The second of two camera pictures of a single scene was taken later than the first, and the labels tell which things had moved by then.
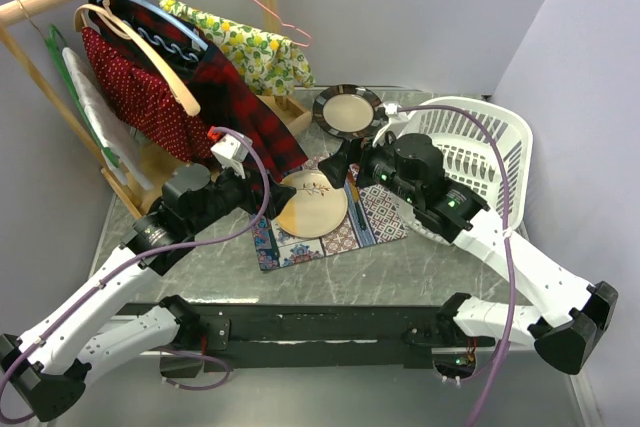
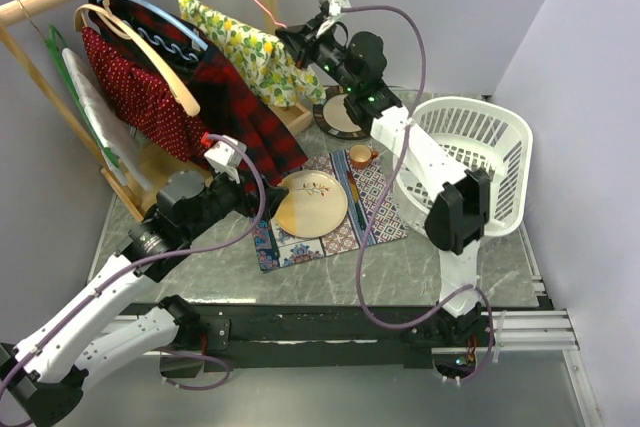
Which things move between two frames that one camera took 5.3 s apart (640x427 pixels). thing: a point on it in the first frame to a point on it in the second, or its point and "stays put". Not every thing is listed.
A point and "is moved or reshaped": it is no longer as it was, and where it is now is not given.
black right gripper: x=336 y=166 to x=303 y=45
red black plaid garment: x=221 y=97 stays put
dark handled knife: x=358 y=206 stays put
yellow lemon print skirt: x=268 y=62 is moved or reshaped
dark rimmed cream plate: x=347 y=111 stays put
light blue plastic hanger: x=155 y=10 stays put
